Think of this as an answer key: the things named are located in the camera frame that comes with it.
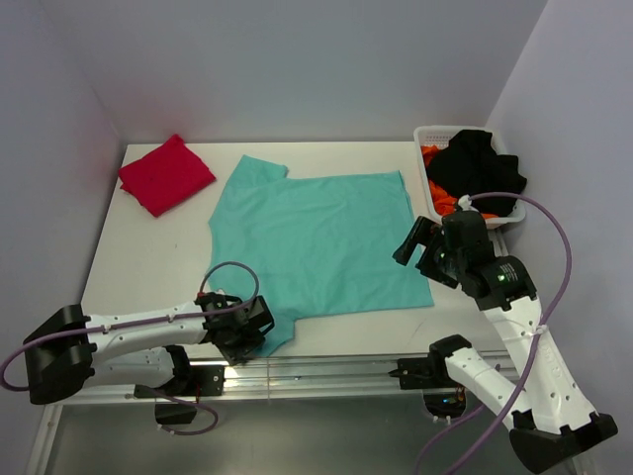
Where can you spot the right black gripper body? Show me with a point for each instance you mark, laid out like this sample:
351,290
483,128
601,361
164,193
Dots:
449,257

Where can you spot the teal t-shirt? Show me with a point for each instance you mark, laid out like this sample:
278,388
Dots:
318,246

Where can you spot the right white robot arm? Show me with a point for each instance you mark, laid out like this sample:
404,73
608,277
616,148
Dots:
547,416

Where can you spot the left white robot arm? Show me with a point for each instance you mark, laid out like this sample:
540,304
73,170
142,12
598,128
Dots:
72,351

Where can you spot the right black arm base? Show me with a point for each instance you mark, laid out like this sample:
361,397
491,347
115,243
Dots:
442,397

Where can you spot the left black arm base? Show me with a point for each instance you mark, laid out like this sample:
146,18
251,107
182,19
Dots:
179,402

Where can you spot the orange t-shirt in basket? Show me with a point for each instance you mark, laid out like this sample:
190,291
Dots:
457,170

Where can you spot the black t-shirt in basket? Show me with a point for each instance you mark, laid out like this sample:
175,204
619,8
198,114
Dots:
507,176

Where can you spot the white plastic basket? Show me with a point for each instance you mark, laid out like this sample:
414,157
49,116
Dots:
440,135

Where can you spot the folded red t-shirt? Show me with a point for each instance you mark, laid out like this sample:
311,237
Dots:
166,177

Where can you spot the aluminium mounting rail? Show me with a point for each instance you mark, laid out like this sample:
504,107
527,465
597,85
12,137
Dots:
299,378

